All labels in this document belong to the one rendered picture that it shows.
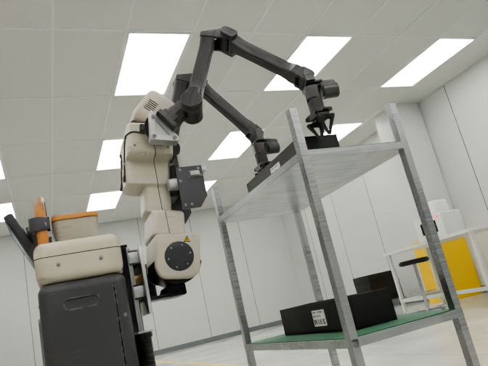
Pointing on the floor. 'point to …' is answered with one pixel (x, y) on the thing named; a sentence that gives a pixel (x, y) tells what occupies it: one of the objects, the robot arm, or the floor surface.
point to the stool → (422, 285)
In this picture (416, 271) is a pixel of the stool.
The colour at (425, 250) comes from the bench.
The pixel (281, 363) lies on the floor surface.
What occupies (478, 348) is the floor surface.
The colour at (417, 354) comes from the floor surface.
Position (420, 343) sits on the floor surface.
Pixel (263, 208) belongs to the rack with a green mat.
